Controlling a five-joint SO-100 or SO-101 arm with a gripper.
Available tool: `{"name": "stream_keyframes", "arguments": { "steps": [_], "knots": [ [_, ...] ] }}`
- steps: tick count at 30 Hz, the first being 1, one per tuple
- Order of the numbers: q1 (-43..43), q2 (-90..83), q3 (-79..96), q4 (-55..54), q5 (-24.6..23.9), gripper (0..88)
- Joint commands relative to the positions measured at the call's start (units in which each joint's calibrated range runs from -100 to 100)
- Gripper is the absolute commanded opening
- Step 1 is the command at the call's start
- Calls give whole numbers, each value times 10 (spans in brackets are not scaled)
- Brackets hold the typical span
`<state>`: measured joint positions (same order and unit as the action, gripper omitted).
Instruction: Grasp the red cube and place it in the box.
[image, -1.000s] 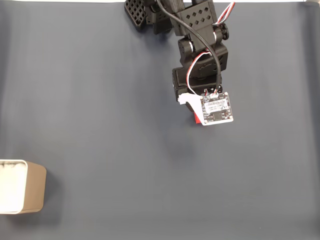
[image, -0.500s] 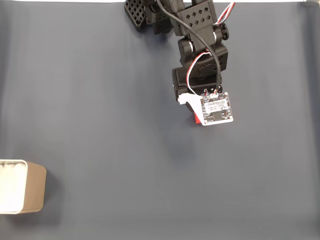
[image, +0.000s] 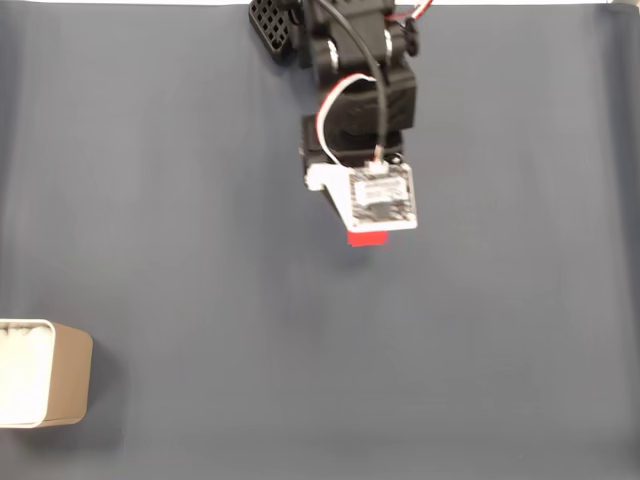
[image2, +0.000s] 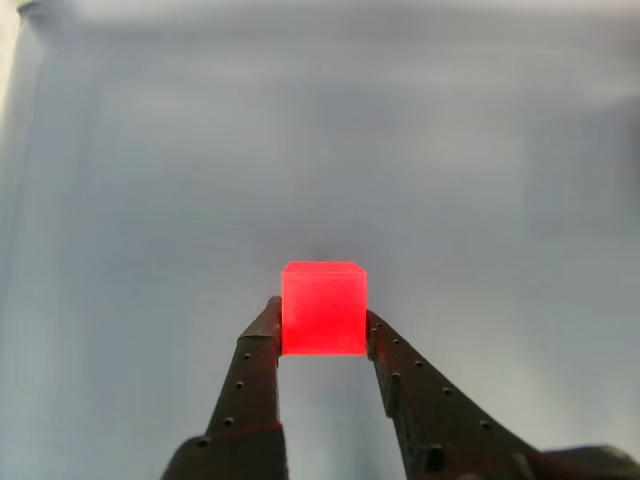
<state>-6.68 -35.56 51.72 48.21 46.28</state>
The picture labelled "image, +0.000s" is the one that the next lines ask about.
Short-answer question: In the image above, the red cube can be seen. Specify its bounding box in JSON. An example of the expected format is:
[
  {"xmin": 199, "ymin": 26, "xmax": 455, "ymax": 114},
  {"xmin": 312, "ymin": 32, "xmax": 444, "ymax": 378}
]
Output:
[{"xmin": 347, "ymin": 230, "xmax": 390, "ymax": 249}]

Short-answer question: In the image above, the tan box with white rim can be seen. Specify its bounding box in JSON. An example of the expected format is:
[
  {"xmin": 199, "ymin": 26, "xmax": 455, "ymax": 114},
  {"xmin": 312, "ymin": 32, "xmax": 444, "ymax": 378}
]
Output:
[{"xmin": 0, "ymin": 318, "xmax": 95, "ymax": 430}]

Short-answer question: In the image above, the dark grey table mat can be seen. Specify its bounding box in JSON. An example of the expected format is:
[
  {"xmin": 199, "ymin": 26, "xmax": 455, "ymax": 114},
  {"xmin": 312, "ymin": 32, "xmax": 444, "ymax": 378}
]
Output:
[{"xmin": 0, "ymin": 3, "xmax": 640, "ymax": 480}]

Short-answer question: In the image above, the white soft padding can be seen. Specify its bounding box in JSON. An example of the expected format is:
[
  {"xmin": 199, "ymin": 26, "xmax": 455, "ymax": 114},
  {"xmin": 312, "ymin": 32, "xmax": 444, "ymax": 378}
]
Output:
[{"xmin": 0, "ymin": 323, "xmax": 52, "ymax": 424}]

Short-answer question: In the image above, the red white black servo wire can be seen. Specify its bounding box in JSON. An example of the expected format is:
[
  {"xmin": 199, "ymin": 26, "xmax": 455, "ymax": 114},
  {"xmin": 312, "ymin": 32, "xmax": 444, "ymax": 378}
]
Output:
[
  {"xmin": 316, "ymin": 73, "xmax": 380, "ymax": 167},
  {"xmin": 388, "ymin": 0, "xmax": 437, "ymax": 24}
]

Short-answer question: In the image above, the camera board on white bracket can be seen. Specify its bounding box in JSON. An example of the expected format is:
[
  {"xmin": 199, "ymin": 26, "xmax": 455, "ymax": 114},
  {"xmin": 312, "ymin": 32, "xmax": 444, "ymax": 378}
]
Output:
[{"xmin": 305, "ymin": 162, "xmax": 419, "ymax": 234}]

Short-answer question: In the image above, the black camera cable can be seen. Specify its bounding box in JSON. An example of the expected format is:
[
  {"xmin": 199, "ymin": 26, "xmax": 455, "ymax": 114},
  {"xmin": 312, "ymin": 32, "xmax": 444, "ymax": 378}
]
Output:
[{"xmin": 318, "ymin": 0, "xmax": 387, "ymax": 157}]

